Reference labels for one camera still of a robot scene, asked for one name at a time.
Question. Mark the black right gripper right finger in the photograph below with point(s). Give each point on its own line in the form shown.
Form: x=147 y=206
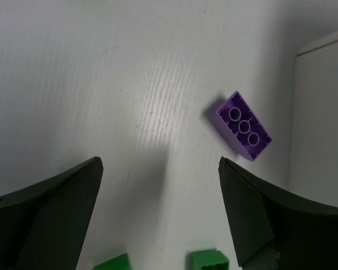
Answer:
x=275 y=229

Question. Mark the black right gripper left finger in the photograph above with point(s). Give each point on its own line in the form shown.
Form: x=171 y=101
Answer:
x=43 y=226

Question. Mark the purple 2x4 lego brick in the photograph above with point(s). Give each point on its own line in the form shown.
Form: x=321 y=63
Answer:
x=240 y=127

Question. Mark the white drawer cabinet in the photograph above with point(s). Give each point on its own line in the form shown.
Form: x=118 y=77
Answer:
x=313 y=172

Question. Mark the green 2x3 lego brick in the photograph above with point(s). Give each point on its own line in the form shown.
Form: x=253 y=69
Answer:
x=120 y=262

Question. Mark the green 2x2 lego brick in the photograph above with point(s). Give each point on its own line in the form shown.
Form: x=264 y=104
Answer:
x=208 y=259

